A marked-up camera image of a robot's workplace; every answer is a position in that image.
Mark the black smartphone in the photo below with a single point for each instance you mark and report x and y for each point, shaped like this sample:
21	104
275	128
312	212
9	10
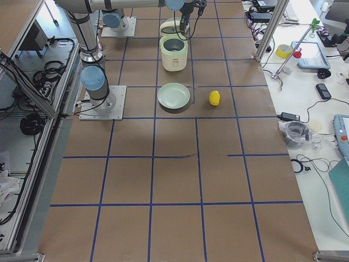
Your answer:
323	91

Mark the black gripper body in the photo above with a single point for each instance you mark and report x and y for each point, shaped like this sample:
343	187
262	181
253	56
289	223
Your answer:
185	11

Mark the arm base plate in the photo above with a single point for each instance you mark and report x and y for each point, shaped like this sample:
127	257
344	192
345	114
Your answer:
110	109
118	27

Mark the plastic bag with cup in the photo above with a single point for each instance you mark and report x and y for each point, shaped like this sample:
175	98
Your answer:
296	134

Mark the right green plate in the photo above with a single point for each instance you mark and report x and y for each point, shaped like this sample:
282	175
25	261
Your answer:
173	95

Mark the aluminium frame post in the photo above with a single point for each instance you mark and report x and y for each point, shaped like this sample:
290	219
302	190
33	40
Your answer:
273	24

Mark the white rice cooker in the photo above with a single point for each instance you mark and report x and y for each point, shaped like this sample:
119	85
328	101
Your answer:
174	48

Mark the blue teach pendant tablet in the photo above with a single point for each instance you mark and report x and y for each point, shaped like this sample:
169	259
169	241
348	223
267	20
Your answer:
313	56

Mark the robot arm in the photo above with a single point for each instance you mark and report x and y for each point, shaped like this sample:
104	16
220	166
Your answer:
93	75

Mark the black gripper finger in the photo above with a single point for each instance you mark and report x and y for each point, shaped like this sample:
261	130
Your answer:
183	23

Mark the yellow tape roll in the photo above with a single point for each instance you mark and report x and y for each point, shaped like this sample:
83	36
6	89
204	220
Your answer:
283	51

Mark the black power adapter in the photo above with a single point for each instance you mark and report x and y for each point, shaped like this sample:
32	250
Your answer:
287	117

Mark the yellow lemon toy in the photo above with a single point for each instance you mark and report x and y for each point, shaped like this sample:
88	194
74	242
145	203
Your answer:
214	98

